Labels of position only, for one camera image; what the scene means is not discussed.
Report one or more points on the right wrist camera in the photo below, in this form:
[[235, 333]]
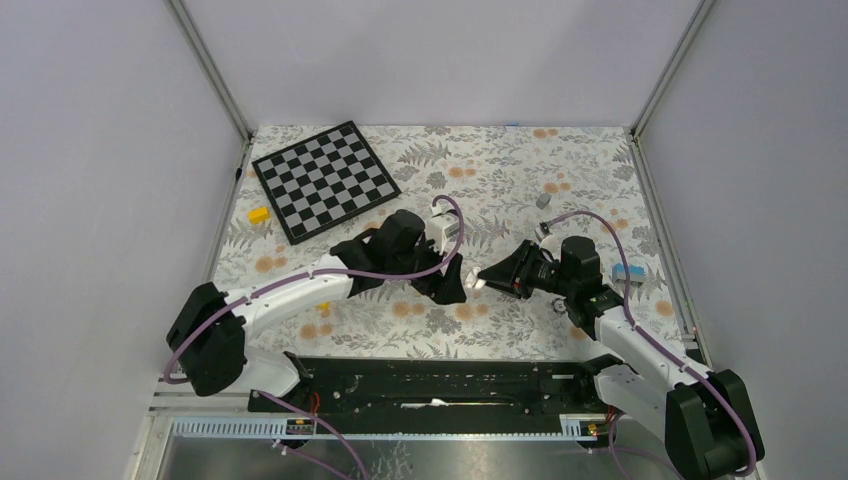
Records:
[[548, 241]]

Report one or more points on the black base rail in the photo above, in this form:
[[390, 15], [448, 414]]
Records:
[[393, 391]]

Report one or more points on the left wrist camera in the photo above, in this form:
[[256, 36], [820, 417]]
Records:
[[441, 226]]

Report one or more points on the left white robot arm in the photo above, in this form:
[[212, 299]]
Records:
[[210, 338]]

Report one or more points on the yellow block far left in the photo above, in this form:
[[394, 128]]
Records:
[[259, 215]]

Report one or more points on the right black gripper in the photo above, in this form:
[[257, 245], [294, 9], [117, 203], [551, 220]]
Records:
[[508, 273]]

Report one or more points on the black white checkerboard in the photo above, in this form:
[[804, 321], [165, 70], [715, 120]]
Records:
[[323, 181]]

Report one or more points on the blue grey block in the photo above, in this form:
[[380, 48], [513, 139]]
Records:
[[635, 274]]

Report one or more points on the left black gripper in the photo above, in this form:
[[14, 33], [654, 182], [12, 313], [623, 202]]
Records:
[[448, 289]]

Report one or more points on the floral table mat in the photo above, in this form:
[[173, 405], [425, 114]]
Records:
[[496, 175]]

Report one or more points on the white earbud charging case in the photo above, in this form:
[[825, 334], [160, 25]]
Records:
[[473, 280]]

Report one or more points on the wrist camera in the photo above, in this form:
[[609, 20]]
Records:
[[548, 241], [441, 226]]

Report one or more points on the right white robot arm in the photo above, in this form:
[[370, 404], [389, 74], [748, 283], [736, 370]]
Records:
[[704, 418]]

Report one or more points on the small grey block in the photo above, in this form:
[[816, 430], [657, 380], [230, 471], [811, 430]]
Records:
[[543, 201]]

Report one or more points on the white slotted cable duct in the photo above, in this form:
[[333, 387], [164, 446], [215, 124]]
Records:
[[522, 428]]

